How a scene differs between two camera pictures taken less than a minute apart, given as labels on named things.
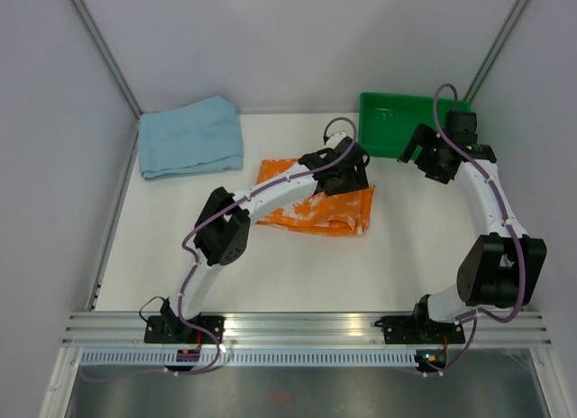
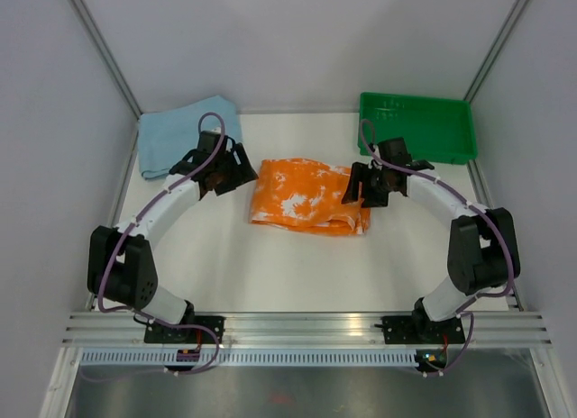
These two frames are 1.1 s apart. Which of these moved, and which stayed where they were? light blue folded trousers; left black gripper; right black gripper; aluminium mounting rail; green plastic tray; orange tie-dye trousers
Moved: right black gripper; left black gripper
Stayed: aluminium mounting rail; orange tie-dye trousers; green plastic tray; light blue folded trousers
